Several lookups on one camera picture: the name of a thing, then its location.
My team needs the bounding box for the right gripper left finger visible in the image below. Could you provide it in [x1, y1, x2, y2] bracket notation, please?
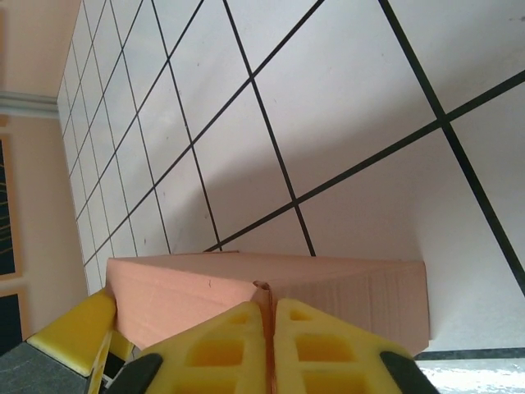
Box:
[109, 300, 275, 394]

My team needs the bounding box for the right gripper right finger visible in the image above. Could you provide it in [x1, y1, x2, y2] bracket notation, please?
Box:
[273, 297, 438, 394]

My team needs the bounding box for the pink paper box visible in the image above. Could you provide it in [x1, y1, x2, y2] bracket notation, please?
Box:
[105, 250, 431, 394]

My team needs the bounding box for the wide aluminium frame rail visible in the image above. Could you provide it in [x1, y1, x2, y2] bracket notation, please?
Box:
[413, 348, 525, 394]

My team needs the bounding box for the aluminium corner post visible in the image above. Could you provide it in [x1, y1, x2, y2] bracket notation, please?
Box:
[0, 92, 59, 121]

